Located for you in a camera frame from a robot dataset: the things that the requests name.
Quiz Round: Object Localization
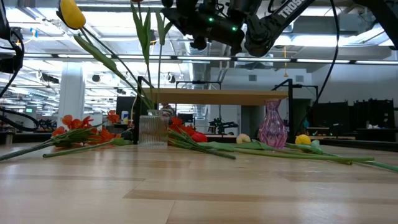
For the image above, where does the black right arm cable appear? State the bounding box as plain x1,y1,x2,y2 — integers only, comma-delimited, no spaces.
294,0,340,136

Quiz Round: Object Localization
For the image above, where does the clear ribbed glass vase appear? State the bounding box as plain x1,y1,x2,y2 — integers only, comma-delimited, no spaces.
138,109,170,149

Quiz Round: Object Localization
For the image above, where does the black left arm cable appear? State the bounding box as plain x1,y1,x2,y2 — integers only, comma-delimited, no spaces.
0,107,40,133

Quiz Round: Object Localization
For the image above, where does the person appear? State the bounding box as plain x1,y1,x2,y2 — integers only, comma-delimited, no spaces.
160,104,176,118

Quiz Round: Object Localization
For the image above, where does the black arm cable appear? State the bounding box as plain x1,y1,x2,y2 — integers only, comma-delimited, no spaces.
0,107,40,133
294,0,340,136

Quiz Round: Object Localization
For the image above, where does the black equipment cabinet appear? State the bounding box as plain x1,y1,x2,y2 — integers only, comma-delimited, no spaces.
354,98,396,129
312,101,351,129

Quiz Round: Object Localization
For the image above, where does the maroon artificial tulip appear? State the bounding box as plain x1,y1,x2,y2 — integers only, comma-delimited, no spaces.
129,0,154,110

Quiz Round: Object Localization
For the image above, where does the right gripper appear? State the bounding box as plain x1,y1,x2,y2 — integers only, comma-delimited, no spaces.
160,0,247,56

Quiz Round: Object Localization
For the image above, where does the red artificial flower bunch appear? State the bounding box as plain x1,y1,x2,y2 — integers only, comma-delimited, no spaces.
0,109,122,162
167,116,237,161

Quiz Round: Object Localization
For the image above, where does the white building pillar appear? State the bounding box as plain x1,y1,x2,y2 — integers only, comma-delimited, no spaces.
57,61,85,125

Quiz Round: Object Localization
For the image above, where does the yellow artificial tulip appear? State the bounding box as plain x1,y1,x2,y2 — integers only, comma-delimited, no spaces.
56,0,155,110
285,134,398,173

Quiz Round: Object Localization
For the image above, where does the red artificial tulip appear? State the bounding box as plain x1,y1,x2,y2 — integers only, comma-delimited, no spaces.
191,131,376,162

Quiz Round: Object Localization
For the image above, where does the purple glass vase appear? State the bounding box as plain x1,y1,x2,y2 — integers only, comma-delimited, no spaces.
258,98,289,149

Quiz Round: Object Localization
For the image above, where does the yellow ceiling pendant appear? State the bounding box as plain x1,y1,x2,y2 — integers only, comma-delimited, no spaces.
282,45,289,78

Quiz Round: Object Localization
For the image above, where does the black aluminium table frame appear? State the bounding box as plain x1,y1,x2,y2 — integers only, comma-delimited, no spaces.
0,76,398,153

